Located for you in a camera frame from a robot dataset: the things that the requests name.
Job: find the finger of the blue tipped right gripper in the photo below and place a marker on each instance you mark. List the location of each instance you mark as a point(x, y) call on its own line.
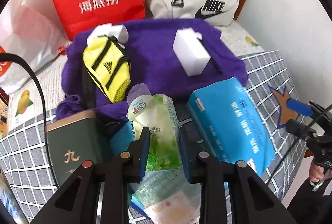
point(300, 108)

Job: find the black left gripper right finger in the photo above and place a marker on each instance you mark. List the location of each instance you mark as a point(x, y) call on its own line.
point(251, 199)

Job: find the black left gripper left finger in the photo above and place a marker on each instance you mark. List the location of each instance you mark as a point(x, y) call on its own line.
point(76, 201)

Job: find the white foam block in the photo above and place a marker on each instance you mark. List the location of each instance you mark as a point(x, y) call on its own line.
point(190, 51)

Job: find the green wet wipes pack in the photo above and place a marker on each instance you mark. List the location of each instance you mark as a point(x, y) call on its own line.
point(157, 113)

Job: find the yellow Adidas pouch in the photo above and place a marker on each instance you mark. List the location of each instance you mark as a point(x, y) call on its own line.
point(109, 66)

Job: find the white and mint sock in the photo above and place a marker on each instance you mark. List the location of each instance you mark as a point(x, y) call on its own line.
point(119, 32)

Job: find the black sleeve forearm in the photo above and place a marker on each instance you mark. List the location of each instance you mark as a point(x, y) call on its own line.
point(308, 206)

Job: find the person's right hand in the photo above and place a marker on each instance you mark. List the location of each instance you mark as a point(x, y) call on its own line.
point(317, 173)

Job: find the grey checkered bed sheet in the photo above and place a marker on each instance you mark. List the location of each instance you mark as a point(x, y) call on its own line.
point(23, 154)

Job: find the dark green tea tin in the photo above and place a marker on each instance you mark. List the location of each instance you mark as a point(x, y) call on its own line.
point(74, 139)

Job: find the blue tissue pack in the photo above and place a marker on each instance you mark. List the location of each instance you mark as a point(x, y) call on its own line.
point(230, 125)

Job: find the printed face mask packet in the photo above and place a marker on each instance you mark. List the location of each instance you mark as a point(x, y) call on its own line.
point(167, 197)

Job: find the purple knitted towel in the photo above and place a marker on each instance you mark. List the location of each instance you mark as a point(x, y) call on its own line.
point(154, 62)

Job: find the white Miniso plastic bag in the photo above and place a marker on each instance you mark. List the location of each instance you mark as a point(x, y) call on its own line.
point(32, 30)

